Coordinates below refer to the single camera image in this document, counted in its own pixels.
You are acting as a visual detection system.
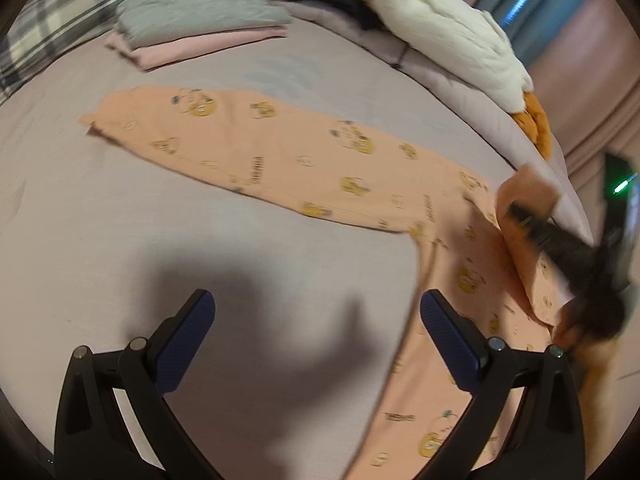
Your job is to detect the orange cartoon print pajama pants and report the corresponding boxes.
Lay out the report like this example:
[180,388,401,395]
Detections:
[81,87,559,479]

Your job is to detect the person's right hand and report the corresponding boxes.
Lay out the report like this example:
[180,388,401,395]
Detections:
[552,301,618,396]

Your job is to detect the mauve rolled duvet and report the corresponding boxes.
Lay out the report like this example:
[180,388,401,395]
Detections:
[265,0,592,242]

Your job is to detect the pink curtain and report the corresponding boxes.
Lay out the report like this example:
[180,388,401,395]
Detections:
[463,0,639,188]

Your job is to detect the white goose plush toy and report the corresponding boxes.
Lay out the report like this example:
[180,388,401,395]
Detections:
[370,0,553,160]

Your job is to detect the folded pink garment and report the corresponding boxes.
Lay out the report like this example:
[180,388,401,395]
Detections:
[105,26,288,72]

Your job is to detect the folded grey garment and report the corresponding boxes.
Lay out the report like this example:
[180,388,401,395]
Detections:
[115,0,292,49]

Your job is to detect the plaid pillow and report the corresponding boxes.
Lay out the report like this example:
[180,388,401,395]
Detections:
[1,0,124,101]

